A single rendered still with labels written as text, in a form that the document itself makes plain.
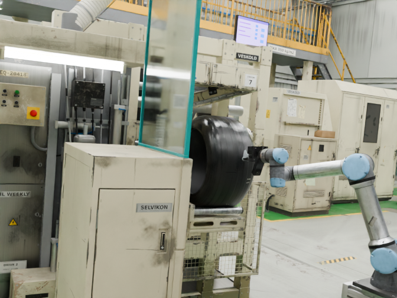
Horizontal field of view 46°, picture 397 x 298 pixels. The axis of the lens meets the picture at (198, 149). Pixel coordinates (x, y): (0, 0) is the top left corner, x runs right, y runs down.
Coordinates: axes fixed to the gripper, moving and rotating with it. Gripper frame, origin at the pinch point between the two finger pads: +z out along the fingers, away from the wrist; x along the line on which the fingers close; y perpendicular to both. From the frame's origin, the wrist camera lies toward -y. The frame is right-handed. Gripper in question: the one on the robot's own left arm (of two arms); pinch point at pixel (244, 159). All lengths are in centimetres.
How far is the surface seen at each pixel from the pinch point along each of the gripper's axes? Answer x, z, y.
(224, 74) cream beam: -9, 40, 55
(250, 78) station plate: -29, 40, 55
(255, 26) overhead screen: -228, 337, 198
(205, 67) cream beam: 5, 40, 58
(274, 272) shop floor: -133, 149, -105
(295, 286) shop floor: -131, 114, -109
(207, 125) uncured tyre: 16.0, 14.4, 18.9
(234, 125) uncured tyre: 0.1, 10.9, 19.7
